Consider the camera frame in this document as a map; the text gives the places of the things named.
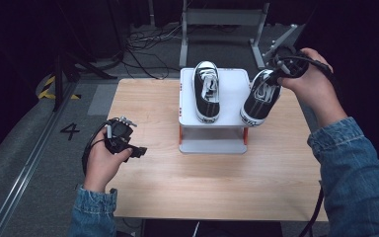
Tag black canvas sneaker white sole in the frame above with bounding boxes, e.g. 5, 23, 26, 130
191, 60, 222, 125
239, 68, 282, 127

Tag white two-tier shoe rack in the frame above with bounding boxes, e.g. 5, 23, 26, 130
177, 67, 262, 155

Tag grey metal desk frame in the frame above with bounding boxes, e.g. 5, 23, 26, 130
178, 0, 271, 72

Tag person's right hand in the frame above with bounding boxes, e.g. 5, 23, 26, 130
276, 46, 338, 107

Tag yellow black hazard tape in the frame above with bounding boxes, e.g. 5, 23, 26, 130
37, 74, 82, 101

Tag black metal stand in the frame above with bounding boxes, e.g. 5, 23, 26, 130
52, 48, 118, 114

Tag metal floor rail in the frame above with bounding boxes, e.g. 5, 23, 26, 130
0, 82, 78, 237

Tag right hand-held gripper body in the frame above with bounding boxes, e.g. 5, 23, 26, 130
262, 23, 311, 81

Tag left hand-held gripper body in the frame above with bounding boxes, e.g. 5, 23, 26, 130
104, 115, 138, 155

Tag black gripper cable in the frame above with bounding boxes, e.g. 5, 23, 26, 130
275, 53, 339, 237
80, 119, 111, 176

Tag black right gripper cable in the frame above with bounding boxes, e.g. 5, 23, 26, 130
275, 53, 339, 237

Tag person's left hand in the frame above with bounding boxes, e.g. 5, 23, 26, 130
83, 126, 134, 194

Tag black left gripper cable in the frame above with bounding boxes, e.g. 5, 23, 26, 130
80, 119, 111, 176

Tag tangle of black floor cables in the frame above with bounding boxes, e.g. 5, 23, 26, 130
122, 23, 184, 81

